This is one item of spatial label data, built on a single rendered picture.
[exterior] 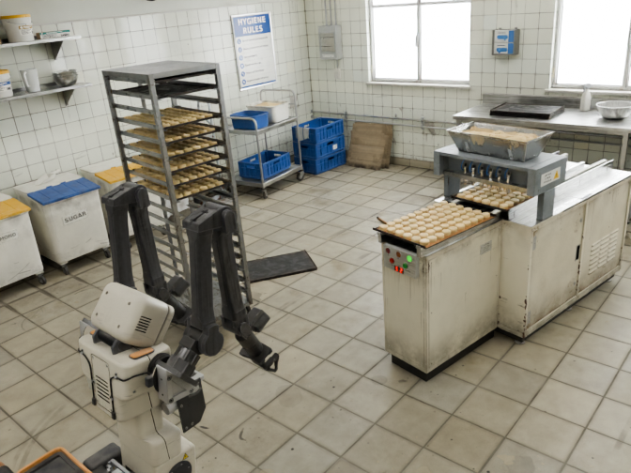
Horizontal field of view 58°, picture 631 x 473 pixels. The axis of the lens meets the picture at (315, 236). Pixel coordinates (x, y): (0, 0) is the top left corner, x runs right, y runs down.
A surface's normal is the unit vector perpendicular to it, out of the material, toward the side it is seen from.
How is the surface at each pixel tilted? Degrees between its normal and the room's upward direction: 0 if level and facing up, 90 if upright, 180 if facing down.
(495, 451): 0
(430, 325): 90
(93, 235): 92
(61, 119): 90
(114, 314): 48
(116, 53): 90
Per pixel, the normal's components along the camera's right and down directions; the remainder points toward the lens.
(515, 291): -0.77, 0.30
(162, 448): 0.76, 0.20
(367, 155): -0.63, -0.05
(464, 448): -0.08, -0.92
